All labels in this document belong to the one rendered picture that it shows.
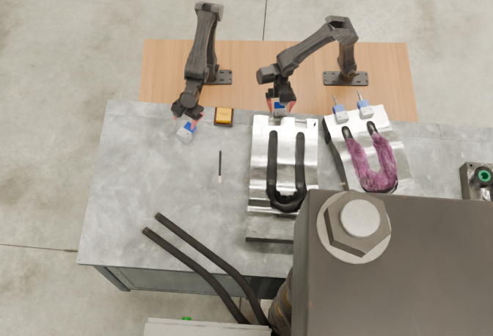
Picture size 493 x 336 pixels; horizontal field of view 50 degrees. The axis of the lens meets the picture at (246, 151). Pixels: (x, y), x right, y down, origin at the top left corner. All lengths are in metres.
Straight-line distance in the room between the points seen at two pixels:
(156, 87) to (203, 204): 0.57
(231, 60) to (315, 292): 1.70
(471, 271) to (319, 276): 0.23
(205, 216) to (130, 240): 0.30
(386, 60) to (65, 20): 2.09
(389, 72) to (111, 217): 1.34
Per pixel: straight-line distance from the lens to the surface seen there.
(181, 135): 2.15
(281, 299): 1.52
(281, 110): 2.20
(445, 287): 0.85
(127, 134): 2.24
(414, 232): 0.86
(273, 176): 2.02
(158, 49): 2.43
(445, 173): 2.31
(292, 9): 3.60
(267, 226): 2.01
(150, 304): 2.84
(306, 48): 2.01
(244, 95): 2.29
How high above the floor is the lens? 2.79
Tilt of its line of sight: 66 degrees down
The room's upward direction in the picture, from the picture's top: 5 degrees clockwise
